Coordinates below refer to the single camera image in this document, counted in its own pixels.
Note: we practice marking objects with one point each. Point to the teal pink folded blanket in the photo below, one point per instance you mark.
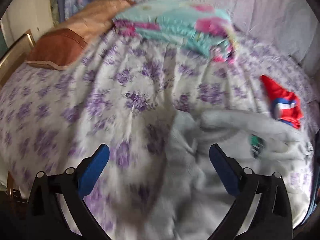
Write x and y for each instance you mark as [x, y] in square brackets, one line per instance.
[198, 27]

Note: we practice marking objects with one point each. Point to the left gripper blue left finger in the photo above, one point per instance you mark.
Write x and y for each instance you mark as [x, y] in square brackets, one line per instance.
[90, 169]

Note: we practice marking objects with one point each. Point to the red blue folded garment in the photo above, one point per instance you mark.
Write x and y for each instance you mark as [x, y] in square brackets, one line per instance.
[285, 105]

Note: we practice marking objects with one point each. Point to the brown orange pillow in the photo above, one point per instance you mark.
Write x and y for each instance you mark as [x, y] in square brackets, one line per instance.
[62, 46]

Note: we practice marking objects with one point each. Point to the purple floral bed sheet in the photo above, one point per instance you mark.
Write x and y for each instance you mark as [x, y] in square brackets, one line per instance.
[126, 92]

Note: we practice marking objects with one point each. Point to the grey sweatpants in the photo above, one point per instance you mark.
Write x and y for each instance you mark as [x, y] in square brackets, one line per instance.
[193, 201]

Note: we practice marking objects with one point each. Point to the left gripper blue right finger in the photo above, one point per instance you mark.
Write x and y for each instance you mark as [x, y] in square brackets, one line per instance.
[227, 169]

